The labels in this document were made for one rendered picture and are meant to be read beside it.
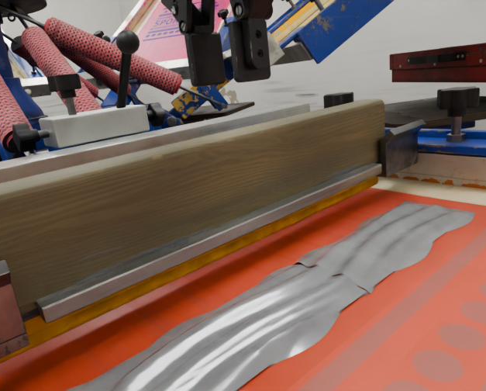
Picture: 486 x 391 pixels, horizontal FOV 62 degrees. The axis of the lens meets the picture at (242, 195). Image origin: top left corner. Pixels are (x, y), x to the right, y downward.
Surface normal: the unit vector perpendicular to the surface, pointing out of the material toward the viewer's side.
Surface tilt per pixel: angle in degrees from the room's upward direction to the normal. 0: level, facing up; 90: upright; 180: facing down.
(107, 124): 90
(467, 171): 90
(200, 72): 89
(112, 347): 0
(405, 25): 90
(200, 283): 0
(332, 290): 30
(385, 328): 0
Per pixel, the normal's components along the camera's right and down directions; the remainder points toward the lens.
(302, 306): 0.19, -0.69
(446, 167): -0.74, 0.27
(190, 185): 0.66, 0.15
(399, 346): -0.11, -0.95
